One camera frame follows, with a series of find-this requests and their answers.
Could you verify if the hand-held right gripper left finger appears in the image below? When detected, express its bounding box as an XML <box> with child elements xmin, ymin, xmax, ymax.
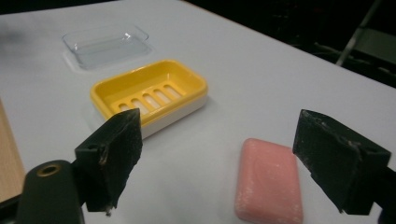
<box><xmin>74</xmin><ymin>107</ymin><xmax>144</xmax><ymax>217</ymax></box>

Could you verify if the clear plastic lid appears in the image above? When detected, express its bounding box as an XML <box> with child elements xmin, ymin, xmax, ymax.
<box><xmin>61</xmin><ymin>24</ymin><xmax>154</xmax><ymax>74</ymax></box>

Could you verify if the yellow soap dish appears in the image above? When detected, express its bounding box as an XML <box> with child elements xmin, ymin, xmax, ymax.
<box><xmin>89</xmin><ymin>59</ymin><xmax>209</xmax><ymax>140</ymax></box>

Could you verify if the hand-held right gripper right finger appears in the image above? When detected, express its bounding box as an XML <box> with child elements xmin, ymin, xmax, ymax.
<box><xmin>292</xmin><ymin>108</ymin><xmax>392</xmax><ymax>216</ymax></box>

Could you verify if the pink soap bar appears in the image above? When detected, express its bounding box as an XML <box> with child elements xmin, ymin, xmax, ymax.
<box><xmin>234</xmin><ymin>137</ymin><xmax>304</xmax><ymax>224</ymax></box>

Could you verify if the metal stand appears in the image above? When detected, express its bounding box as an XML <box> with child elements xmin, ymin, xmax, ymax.
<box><xmin>314</xmin><ymin>0</ymin><xmax>396</xmax><ymax>78</ymax></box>

